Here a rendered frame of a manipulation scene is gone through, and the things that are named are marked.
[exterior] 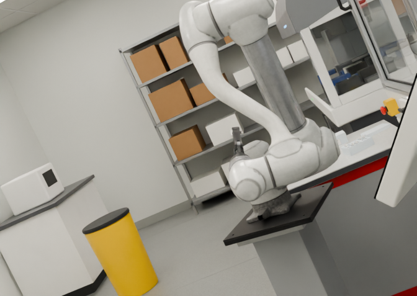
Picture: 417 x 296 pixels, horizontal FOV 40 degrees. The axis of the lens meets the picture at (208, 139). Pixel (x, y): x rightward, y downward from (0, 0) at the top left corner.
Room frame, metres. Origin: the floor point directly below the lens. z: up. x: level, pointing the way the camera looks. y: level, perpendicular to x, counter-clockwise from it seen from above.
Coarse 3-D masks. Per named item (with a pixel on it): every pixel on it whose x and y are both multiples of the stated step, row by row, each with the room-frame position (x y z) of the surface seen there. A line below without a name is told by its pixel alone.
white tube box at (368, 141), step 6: (366, 138) 2.59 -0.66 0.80; (348, 144) 2.64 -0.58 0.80; (354, 144) 2.58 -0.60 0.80; (360, 144) 2.56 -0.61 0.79; (366, 144) 2.56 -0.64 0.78; (372, 144) 2.57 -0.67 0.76; (342, 150) 2.63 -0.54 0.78; (348, 150) 2.56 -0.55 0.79; (354, 150) 2.55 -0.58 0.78; (360, 150) 2.56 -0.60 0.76
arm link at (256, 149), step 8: (248, 144) 2.22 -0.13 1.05; (256, 144) 2.16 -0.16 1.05; (264, 144) 2.16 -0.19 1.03; (248, 152) 2.14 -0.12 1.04; (256, 152) 2.13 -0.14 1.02; (264, 152) 2.13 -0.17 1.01; (272, 192) 2.12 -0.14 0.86; (280, 192) 2.13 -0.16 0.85; (256, 200) 2.14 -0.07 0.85; (264, 200) 2.12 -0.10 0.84
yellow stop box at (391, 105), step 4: (388, 100) 2.60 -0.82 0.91; (392, 100) 2.58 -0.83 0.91; (384, 104) 2.64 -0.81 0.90; (388, 104) 2.58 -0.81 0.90; (392, 104) 2.58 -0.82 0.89; (396, 104) 2.57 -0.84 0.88; (388, 108) 2.58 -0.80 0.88; (392, 108) 2.58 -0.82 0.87; (396, 108) 2.57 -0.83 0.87; (388, 112) 2.61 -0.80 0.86; (392, 112) 2.58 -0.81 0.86; (396, 112) 2.58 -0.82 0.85
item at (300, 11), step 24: (288, 0) 3.10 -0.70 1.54; (312, 0) 3.09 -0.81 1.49; (288, 24) 3.44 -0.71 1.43; (312, 24) 3.10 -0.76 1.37; (312, 48) 3.10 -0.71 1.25; (312, 96) 4.24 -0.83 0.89; (336, 96) 3.10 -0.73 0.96; (360, 96) 3.08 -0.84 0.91; (384, 96) 3.07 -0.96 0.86; (336, 120) 3.11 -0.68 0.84; (360, 120) 3.11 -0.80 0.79
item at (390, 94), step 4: (388, 92) 2.67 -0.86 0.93; (392, 92) 2.58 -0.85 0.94; (396, 92) 2.50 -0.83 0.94; (388, 96) 2.71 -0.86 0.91; (392, 96) 2.62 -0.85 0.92; (396, 96) 2.53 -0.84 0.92; (400, 96) 2.44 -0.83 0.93; (404, 96) 2.37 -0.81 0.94; (396, 100) 2.57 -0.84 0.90; (400, 112) 2.59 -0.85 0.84; (396, 116) 2.73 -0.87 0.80; (400, 116) 2.62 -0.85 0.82
